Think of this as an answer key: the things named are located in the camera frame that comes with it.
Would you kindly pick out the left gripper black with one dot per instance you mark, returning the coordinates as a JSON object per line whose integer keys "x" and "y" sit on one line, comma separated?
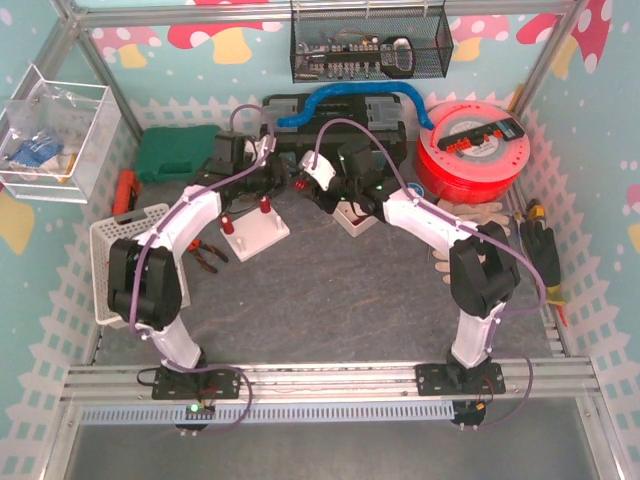
{"x": 275, "y": 176}

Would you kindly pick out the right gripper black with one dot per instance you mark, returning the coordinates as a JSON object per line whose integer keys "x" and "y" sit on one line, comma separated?
{"x": 316, "y": 195}

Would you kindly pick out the white peg fixture board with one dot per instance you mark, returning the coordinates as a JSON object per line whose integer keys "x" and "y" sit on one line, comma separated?
{"x": 256, "y": 232}

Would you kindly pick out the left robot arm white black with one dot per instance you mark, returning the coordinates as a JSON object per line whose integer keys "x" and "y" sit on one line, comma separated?
{"x": 144, "y": 285}

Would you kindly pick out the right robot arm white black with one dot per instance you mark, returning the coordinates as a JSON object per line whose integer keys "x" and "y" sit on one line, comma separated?
{"x": 484, "y": 272}

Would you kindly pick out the white rectangular parts tray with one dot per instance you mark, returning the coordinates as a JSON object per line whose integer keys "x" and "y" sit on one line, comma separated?
{"x": 353, "y": 219}

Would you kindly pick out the green plastic tool case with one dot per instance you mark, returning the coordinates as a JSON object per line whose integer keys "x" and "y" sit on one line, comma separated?
{"x": 173, "y": 153}

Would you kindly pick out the lower beige work glove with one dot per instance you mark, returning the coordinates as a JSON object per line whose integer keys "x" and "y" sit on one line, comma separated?
{"x": 442, "y": 265}

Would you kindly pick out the beige work glove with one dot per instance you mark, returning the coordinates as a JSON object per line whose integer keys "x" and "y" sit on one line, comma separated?
{"x": 478, "y": 213}
{"x": 442, "y": 265}

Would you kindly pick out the upper beige work glove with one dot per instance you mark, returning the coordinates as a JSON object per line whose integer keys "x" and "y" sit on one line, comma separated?
{"x": 478, "y": 213}

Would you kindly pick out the red filament spool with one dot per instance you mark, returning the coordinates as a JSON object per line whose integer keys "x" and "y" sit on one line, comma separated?
{"x": 475, "y": 175}

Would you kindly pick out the white perforated plastic basket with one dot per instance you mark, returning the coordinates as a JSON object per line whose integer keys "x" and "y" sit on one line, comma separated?
{"x": 102, "y": 234}

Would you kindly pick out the black red terminal strip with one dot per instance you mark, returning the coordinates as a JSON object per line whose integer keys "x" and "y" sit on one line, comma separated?
{"x": 507, "y": 129}

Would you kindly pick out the black yellow rubber glove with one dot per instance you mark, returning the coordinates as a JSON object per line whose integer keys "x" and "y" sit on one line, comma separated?
{"x": 540, "y": 246}

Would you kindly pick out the blue white work glove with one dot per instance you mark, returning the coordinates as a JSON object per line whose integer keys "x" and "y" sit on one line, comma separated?
{"x": 38, "y": 150}

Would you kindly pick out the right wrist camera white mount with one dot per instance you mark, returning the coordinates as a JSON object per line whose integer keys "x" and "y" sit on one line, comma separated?
{"x": 318, "y": 168}

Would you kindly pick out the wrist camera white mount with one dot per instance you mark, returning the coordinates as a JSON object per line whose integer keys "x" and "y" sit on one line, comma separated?
{"x": 318, "y": 168}
{"x": 264, "y": 148}

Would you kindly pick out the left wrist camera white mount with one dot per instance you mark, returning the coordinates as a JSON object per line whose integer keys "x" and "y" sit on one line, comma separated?
{"x": 264, "y": 148}

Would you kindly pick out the small solder wire spool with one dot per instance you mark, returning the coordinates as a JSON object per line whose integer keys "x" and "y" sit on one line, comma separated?
{"x": 417, "y": 188}

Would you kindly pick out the red handled pliers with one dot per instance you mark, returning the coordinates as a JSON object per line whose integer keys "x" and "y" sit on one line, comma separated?
{"x": 198, "y": 249}

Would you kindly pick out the orange handled tool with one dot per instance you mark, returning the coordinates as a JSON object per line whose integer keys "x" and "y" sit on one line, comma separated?
{"x": 127, "y": 192}

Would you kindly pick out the black wire mesh basket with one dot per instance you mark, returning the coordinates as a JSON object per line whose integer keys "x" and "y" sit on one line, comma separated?
{"x": 332, "y": 41}

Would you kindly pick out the clear acrylic wall box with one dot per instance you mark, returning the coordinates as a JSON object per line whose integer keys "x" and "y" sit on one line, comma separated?
{"x": 84, "y": 116}

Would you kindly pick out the white slotted cable duct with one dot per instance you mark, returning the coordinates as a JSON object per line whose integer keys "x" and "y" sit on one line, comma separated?
{"x": 269, "y": 413}

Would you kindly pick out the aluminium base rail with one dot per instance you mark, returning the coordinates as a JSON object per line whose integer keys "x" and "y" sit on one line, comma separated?
{"x": 571, "y": 377}

